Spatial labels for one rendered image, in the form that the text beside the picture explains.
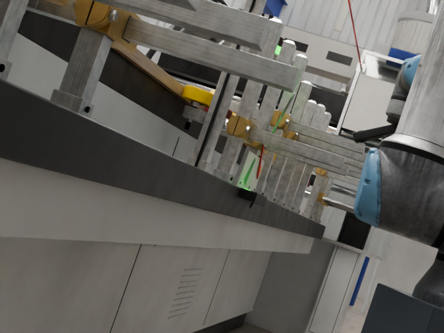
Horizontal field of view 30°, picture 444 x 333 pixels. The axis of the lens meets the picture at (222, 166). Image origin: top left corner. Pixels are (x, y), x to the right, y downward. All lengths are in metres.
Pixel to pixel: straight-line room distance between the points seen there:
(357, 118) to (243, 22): 4.03
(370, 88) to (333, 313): 1.32
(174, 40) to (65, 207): 0.30
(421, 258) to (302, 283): 6.16
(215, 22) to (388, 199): 0.84
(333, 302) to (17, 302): 3.30
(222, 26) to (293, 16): 10.92
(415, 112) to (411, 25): 7.49
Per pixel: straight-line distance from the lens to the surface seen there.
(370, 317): 1.77
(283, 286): 5.00
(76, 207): 1.27
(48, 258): 1.78
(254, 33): 0.86
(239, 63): 1.11
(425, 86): 1.69
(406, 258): 11.07
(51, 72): 1.52
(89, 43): 1.13
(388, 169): 1.64
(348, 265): 4.83
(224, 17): 0.87
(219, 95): 1.83
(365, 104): 4.89
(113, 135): 1.20
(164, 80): 2.02
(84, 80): 1.12
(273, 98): 2.34
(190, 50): 1.13
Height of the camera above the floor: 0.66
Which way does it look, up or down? 2 degrees up
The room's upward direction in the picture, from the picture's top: 19 degrees clockwise
